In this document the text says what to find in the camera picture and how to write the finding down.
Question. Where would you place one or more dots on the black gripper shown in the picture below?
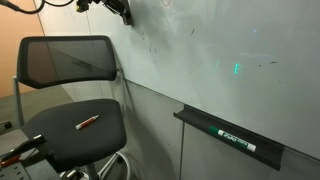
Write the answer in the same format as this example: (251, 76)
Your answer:
(100, 2)

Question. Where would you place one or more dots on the large whiteboard with writings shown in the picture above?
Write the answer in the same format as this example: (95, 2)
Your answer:
(216, 50)

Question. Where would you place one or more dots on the red whiteboard marker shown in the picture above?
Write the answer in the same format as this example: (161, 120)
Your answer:
(86, 122)

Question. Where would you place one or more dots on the green whiteboard marker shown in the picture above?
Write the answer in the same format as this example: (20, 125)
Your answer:
(233, 140)

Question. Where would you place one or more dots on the black mesh office chair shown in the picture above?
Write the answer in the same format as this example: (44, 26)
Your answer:
(76, 136)

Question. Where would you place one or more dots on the black marker tray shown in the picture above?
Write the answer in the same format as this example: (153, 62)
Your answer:
(230, 133)

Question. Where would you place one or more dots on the perforated metal plate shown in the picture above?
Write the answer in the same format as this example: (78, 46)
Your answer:
(13, 172)

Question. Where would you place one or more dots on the small black bracket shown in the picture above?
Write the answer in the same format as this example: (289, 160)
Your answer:
(5, 126)

